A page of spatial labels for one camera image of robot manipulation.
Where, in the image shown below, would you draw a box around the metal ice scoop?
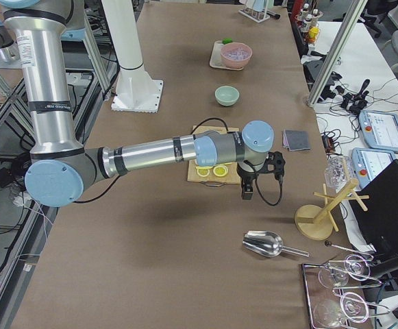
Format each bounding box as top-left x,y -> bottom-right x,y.
242,230 -> 310,258

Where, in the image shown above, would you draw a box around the mint green bowl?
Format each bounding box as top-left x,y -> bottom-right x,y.
214,86 -> 240,107

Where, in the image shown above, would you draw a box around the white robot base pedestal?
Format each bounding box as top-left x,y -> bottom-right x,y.
102,0 -> 163,113

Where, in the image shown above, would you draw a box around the beige rabbit tray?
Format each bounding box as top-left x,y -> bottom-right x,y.
209,40 -> 243,71

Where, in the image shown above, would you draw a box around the lower wine glass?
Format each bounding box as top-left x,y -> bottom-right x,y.
312,292 -> 369,328

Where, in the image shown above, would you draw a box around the teach pendant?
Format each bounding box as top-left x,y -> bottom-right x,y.
358,110 -> 398,154
351,147 -> 396,188

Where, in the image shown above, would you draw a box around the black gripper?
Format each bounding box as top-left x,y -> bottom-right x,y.
237,160 -> 258,200

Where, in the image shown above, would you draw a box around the stacked lemon slices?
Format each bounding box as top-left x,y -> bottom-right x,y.
212,164 -> 229,178

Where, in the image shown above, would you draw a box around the grey folded cloth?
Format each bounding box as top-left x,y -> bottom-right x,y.
282,130 -> 310,151

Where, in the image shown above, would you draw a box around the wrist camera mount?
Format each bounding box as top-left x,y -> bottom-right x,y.
260,151 -> 286,182

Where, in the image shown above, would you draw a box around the upper teach pendant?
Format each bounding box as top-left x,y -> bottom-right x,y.
358,110 -> 398,154

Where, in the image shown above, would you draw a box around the lower teach pendant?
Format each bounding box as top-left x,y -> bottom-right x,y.
351,147 -> 396,188

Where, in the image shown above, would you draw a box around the wine glass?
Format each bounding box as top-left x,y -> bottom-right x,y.
312,292 -> 369,328
318,254 -> 370,289

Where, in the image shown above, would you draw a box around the upper wine glass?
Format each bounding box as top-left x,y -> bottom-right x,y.
318,254 -> 370,289

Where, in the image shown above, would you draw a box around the green lime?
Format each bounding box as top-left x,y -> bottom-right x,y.
222,38 -> 233,45

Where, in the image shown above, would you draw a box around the wooden mug tree stand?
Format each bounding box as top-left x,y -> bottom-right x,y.
295,178 -> 369,241

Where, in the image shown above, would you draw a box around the black camera cable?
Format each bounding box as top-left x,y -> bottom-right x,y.
249,160 -> 285,206

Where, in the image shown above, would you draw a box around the bamboo cutting board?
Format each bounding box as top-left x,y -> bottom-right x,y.
186,125 -> 242,186

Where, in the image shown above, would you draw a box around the single lemon slice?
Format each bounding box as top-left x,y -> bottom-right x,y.
196,167 -> 212,178

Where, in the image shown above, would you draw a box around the wire glass rack tray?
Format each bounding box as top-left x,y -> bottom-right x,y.
301,254 -> 390,328

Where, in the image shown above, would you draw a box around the black monitor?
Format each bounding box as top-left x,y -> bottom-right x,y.
350,160 -> 398,256

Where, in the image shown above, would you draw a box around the pink bowl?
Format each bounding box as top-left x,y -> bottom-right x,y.
221,42 -> 253,69

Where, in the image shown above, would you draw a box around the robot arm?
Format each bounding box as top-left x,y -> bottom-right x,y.
1,1 -> 285,207

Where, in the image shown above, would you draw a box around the aluminium frame post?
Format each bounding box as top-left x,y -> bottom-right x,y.
306,0 -> 367,108

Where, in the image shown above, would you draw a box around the clear crystal glass bowl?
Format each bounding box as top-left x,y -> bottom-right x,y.
324,156 -> 355,189

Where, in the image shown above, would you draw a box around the clear ice cubes pile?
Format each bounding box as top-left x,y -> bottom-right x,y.
223,48 -> 249,61

